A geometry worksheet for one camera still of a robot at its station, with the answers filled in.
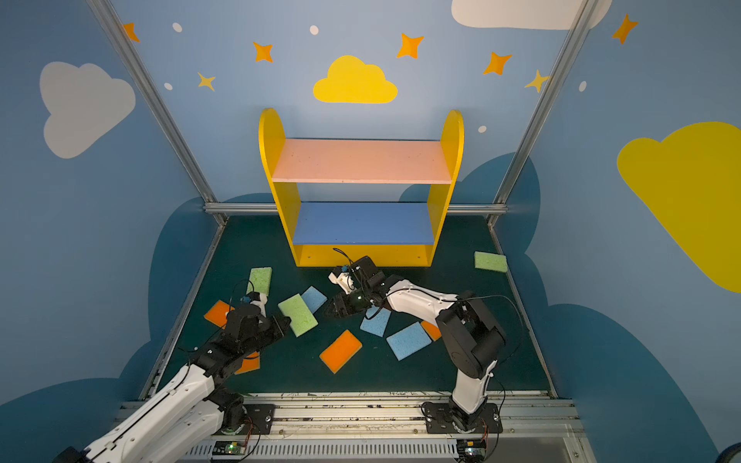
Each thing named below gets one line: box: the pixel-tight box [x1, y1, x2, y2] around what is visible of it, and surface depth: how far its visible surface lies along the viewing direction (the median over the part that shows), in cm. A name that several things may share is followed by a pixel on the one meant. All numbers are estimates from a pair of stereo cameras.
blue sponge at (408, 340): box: [385, 321, 433, 362], surface depth 90 cm
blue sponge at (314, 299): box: [301, 285, 329, 314], surface depth 98 cm
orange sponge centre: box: [319, 329, 363, 374], surface depth 88 cm
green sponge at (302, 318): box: [277, 293, 320, 338], surface depth 87 cm
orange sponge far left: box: [203, 299, 236, 330], surface depth 95 cm
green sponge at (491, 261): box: [473, 250, 509, 273], surface depth 110 cm
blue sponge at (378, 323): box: [359, 304, 392, 338], surface depth 92 cm
